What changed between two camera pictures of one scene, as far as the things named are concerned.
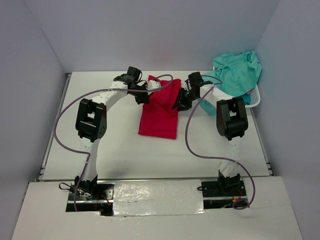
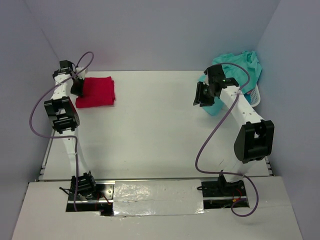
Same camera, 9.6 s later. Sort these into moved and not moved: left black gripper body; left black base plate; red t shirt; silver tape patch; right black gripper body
Moved: red t shirt; right black gripper body; left black gripper body
Not moved: left black base plate; silver tape patch
